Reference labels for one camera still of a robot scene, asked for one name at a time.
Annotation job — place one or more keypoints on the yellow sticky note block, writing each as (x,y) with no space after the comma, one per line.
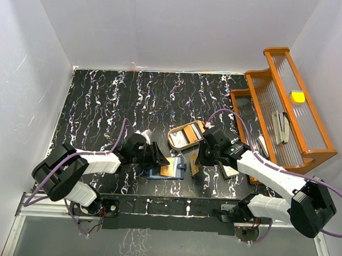
(297,97)

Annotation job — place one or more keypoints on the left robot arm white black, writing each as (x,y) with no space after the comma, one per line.
(59,175)

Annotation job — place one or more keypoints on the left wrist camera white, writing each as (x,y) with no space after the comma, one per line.
(146,134)

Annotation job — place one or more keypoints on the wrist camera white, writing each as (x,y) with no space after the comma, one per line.
(146,134)
(208,125)

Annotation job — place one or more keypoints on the white VIP card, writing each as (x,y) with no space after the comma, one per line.
(178,139)

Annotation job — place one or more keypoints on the orange wooden tiered shelf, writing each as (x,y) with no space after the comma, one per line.
(267,90)

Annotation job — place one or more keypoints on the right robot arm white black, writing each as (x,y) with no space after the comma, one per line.
(303,202)

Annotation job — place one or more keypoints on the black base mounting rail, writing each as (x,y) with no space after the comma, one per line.
(166,213)

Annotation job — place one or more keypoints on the orange gold credit card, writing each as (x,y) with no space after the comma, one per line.
(168,170)

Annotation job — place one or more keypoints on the white small carton box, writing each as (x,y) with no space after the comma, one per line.
(227,172)

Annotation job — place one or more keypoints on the white item on lower shelf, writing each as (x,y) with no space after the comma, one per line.
(261,141)

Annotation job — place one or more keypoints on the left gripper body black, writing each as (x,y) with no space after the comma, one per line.
(145,152)

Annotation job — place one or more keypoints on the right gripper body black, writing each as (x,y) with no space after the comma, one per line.
(212,158)

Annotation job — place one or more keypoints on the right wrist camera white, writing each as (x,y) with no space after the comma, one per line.
(208,125)

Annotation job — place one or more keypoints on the blue leather card holder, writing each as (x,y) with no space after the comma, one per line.
(175,170)

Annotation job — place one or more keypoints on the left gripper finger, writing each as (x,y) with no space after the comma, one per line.
(158,158)
(148,163)

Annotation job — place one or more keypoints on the stack of credit cards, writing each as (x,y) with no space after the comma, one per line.
(192,133)

